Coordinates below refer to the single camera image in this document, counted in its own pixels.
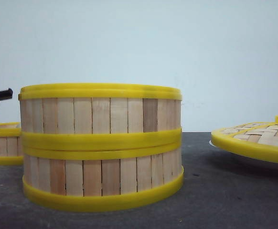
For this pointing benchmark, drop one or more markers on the bamboo steamer basket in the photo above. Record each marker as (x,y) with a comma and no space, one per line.
(10,144)
(105,181)

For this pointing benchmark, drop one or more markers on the woven bamboo steamer lid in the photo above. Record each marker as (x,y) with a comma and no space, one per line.
(257,140)

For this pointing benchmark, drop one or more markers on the white plate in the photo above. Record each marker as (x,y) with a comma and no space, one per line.
(260,164)

